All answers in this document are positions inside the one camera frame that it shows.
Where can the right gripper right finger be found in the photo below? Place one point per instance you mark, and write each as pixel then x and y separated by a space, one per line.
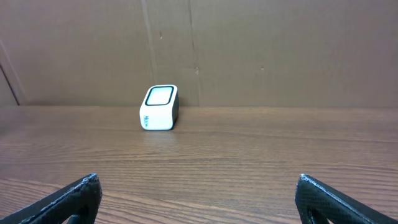
pixel 319 203

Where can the white barcode scanner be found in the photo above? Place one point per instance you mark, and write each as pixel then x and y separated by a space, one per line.
pixel 159 110

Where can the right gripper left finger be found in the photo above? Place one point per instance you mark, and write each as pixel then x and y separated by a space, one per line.
pixel 77 202

